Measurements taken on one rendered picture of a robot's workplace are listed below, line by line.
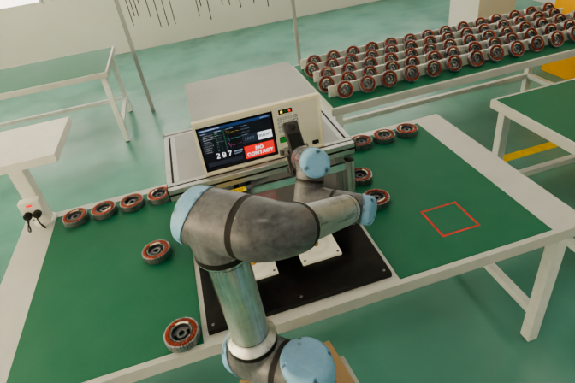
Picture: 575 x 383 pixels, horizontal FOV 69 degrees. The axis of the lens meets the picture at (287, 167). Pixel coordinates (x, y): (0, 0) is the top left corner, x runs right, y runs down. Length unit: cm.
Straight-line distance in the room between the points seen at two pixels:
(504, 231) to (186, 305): 118
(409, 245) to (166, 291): 91
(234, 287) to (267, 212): 21
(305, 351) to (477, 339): 145
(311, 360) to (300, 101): 81
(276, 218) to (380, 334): 166
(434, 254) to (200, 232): 105
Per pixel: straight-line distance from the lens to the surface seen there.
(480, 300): 250
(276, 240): 69
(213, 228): 72
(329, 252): 157
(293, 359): 99
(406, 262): 158
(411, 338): 230
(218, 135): 140
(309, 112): 144
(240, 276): 84
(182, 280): 165
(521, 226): 180
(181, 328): 150
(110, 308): 169
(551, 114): 261
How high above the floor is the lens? 189
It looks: 33 degrees down
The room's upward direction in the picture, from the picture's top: 9 degrees counter-clockwise
